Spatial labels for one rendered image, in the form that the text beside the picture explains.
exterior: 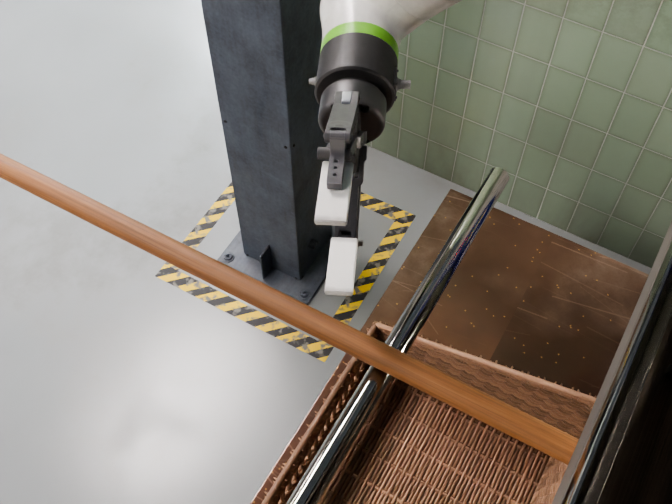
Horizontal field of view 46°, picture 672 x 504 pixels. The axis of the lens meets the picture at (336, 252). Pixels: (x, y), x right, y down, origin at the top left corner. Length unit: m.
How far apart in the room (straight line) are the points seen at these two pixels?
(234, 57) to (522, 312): 0.83
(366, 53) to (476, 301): 0.90
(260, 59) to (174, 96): 1.21
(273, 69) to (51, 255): 1.12
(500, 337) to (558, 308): 0.15
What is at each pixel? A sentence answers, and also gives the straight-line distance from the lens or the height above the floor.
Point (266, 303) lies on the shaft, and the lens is 0.94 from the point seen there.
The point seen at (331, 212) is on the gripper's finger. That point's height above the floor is 1.43.
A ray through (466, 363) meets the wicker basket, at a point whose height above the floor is 0.75.
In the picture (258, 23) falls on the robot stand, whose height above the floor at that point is 0.95.
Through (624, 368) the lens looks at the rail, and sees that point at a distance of 0.68.
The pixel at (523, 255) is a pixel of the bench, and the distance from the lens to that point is 1.77.
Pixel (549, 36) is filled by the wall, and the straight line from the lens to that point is 2.11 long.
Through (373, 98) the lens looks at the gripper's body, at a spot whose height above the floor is 1.40.
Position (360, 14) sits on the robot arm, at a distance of 0.94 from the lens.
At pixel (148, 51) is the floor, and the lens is 3.11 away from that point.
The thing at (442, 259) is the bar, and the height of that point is 1.17.
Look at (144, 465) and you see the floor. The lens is 2.19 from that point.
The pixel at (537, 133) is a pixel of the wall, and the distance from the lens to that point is 2.33.
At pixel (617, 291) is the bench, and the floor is 0.58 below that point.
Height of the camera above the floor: 2.01
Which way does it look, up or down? 56 degrees down
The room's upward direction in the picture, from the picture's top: straight up
